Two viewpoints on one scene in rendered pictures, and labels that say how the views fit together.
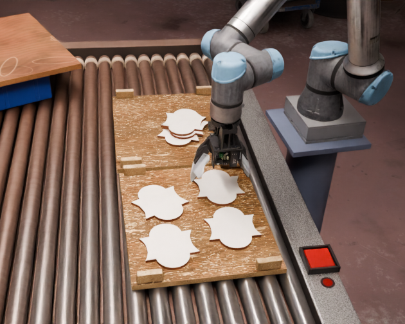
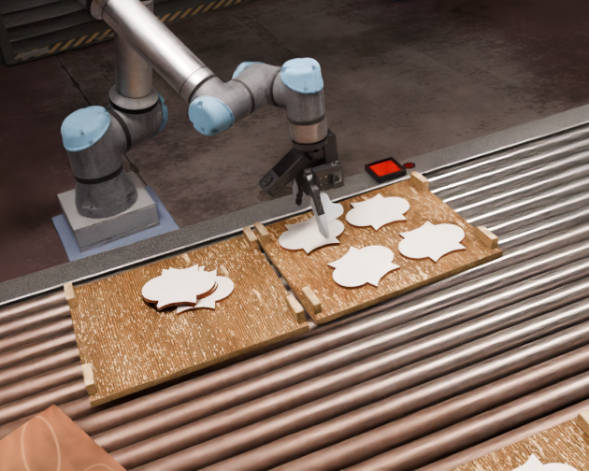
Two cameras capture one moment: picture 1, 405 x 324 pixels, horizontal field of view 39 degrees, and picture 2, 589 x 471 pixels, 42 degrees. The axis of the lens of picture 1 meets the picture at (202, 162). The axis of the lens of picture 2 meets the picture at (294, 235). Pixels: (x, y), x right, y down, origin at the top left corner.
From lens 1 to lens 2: 1.89 m
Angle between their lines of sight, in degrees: 75
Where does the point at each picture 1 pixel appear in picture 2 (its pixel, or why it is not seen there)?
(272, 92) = not seen: outside the picture
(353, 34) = not seen: hidden behind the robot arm
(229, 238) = (396, 208)
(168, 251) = (442, 237)
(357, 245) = not seen: hidden behind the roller
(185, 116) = (165, 286)
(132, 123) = (179, 349)
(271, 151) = (208, 226)
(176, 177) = (303, 270)
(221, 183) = (306, 232)
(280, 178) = (262, 211)
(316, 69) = (107, 147)
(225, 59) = (307, 64)
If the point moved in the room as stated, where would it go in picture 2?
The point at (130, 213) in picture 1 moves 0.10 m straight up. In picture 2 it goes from (394, 284) to (392, 242)
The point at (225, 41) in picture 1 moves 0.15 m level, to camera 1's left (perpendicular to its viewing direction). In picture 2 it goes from (232, 89) to (242, 121)
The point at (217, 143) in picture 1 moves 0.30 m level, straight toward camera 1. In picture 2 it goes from (325, 164) to (468, 138)
